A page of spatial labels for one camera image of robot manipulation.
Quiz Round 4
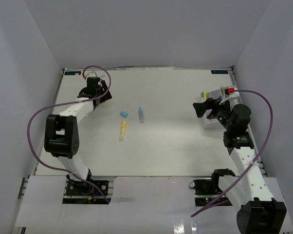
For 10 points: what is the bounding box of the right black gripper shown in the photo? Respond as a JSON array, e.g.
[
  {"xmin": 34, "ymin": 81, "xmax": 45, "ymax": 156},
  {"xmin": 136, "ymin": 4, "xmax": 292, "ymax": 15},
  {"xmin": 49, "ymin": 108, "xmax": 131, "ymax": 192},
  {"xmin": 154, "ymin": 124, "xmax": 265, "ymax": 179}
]
[{"xmin": 193, "ymin": 97, "xmax": 234, "ymax": 132}]

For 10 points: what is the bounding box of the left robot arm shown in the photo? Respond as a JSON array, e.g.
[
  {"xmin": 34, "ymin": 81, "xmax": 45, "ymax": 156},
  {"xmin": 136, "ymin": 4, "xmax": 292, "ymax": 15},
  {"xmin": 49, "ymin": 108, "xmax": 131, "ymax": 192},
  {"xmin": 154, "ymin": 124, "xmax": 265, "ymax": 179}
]
[{"xmin": 44, "ymin": 77, "xmax": 112, "ymax": 195}]

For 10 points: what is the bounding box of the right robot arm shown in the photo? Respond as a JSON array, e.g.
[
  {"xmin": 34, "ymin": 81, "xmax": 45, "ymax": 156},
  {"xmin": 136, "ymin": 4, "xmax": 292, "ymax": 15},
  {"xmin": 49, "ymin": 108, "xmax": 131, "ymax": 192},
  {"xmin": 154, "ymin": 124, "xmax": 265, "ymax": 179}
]
[{"xmin": 193, "ymin": 98, "xmax": 287, "ymax": 234}]

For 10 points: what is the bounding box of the white compartment organizer tray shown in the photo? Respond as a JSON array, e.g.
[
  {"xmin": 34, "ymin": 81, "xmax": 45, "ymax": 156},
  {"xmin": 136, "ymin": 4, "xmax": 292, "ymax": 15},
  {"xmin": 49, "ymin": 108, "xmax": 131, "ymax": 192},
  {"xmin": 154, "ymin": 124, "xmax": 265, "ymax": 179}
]
[{"xmin": 201, "ymin": 85, "xmax": 239, "ymax": 129}]

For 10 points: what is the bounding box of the blue highlighter cap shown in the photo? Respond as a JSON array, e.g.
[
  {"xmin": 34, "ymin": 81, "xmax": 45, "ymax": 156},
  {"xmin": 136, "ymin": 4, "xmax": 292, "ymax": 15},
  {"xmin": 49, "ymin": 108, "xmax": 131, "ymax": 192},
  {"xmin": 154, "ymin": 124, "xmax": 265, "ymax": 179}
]
[{"xmin": 120, "ymin": 111, "xmax": 128, "ymax": 118}]

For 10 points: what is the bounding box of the right blue corner label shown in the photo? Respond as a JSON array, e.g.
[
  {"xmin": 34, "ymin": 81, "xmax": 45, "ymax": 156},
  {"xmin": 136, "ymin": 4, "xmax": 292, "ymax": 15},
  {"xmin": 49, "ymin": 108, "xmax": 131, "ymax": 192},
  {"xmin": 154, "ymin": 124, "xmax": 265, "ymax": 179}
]
[{"xmin": 211, "ymin": 70, "xmax": 228, "ymax": 75}]

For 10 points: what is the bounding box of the blue corner label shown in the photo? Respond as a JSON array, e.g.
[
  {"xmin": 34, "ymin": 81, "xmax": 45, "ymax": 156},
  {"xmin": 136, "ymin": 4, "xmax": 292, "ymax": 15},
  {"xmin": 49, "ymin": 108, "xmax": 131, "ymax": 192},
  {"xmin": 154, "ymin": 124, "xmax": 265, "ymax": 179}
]
[
  {"xmin": 64, "ymin": 71, "xmax": 81, "ymax": 76},
  {"xmin": 211, "ymin": 70, "xmax": 228, "ymax": 75}
]

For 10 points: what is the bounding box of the left blue corner label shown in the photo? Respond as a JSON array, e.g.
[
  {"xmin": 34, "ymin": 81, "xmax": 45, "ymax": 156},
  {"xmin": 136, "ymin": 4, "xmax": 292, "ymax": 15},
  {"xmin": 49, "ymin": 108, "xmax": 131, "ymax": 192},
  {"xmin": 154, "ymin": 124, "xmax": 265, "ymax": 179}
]
[{"xmin": 64, "ymin": 71, "xmax": 81, "ymax": 76}]

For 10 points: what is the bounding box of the yellow highlighter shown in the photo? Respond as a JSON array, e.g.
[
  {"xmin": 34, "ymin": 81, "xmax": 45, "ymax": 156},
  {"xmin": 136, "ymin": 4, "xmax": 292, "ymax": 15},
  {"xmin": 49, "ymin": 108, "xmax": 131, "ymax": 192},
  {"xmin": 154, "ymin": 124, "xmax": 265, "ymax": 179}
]
[{"xmin": 119, "ymin": 120, "xmax": 127, "ymax": 141}]

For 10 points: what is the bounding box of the blue highlighter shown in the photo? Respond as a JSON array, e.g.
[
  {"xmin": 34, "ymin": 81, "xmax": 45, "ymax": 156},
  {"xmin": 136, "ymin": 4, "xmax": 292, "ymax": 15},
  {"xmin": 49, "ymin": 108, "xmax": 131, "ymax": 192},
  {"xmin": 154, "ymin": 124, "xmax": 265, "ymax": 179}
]
[{"xmin": 138, "ymin": 107, "xmax": 145, "ymax": 123}]

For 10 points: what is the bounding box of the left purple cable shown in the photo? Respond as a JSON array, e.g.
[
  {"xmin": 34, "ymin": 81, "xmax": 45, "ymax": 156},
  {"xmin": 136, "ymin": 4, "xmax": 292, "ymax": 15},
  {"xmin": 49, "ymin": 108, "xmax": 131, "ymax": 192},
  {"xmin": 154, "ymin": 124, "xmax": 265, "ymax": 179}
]
[{"xmin": 27, "ymin": 65, "xmax": 112, "ymax": 204}]

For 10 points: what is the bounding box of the purple cable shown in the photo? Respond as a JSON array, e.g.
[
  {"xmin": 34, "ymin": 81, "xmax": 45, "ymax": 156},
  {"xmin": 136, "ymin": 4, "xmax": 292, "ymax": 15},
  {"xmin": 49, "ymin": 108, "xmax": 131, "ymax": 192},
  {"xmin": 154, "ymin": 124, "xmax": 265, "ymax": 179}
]
[
  {"xmin": 190, "ymin": 89, "xmax": 274, "ymax": 217},
  {"xmin": 27, "ymin": 65, "xmax": 112, "ymax": 204}
]

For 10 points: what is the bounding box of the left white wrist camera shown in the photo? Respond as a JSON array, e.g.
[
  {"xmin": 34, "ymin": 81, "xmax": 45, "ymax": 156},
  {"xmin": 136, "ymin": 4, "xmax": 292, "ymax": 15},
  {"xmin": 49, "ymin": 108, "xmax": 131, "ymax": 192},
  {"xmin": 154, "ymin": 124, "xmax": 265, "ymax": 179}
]
[{"xmin": 83, "ymin": 71, "xmax": 103, "ymax": 85}]

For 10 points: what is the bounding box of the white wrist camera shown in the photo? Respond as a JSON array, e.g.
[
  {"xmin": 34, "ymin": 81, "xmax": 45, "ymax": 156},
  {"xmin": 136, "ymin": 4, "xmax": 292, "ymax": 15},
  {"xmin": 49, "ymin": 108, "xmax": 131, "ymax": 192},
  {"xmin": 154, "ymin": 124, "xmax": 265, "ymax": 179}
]
[
  {"xmin": 83, "ymin": 71, "xmax": 103, "ymax": 85},
  {"xmin": 220, "ymin": 86, "xmax": 239, "ymax": 104}
]

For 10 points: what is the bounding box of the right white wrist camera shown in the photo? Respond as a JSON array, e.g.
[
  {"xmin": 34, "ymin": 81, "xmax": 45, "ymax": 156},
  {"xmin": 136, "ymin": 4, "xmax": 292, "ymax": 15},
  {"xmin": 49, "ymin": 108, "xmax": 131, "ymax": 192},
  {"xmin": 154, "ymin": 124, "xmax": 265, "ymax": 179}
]
[{"xmin": 220, "ymin": 86, "xmax": 239, "ymax": 104}]

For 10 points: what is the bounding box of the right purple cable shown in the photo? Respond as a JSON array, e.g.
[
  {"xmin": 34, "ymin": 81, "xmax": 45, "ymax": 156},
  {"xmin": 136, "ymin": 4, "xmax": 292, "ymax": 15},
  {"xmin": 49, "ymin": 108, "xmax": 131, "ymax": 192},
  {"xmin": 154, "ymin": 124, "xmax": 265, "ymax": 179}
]
[{"xmin": 190, "ymin": 89, "xmax": 274, "ymax": 217}]

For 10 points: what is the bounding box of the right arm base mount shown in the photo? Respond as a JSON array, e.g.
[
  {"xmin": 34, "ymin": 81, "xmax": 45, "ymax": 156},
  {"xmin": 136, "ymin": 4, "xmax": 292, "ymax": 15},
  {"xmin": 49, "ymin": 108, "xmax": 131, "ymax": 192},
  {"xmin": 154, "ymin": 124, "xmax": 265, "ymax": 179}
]
[{"xmin": 189, "ymin": 179, "xmax": 221, "ymax": 207}]

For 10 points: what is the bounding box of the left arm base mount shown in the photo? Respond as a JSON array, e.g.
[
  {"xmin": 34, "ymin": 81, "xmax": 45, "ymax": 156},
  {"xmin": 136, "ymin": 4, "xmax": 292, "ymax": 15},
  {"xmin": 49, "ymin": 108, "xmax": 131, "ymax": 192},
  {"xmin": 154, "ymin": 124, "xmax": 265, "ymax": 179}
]
[{"xmin": 64, "ymin": 180, "xmax": 109, "ymax": 196}]

